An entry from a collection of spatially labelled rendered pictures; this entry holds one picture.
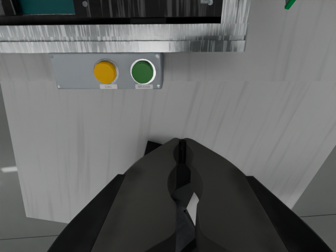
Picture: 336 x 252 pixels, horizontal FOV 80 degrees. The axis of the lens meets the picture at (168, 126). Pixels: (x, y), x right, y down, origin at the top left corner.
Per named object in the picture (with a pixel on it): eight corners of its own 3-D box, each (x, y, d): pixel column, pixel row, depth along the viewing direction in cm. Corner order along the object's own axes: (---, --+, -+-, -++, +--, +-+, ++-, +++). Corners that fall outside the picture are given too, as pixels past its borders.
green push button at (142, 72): (154, 81, 40) (153, 83, 38) (134, 81, 40) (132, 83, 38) (153, 60, 38) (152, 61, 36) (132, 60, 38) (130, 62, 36)
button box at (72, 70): (163, 81, 45) (162, 90, 39) (70, 81, 46) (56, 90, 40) (162, 48, 42) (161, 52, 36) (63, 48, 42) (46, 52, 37)
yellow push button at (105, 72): (119, 81, 40) (116, 83, 38) (99, 81, 40) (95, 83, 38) (116, 60, 38) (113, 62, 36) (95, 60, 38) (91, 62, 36)
